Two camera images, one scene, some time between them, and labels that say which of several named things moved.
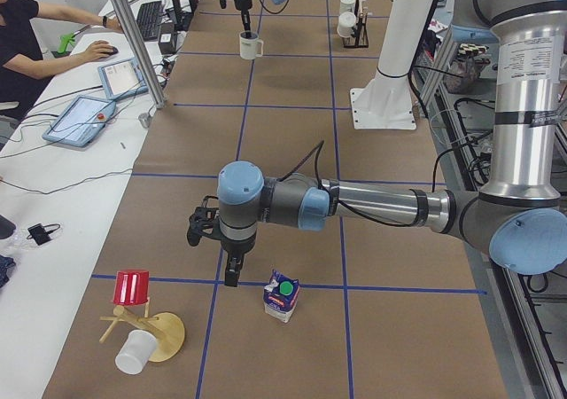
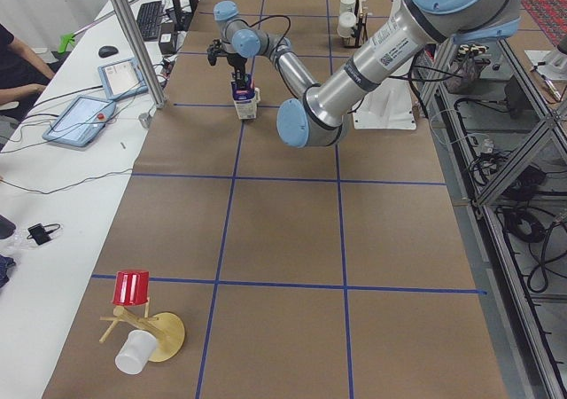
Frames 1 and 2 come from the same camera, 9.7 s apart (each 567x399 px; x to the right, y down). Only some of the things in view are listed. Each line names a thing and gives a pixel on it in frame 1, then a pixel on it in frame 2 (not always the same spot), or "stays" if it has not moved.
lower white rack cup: x=346 y=21 stays
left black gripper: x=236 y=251 -> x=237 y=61
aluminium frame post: x=134 y=40 stays
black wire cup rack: x=361 y=27 stays
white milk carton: x=281 y=295 -> x=245 y=95
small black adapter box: x=42 y=233 stays
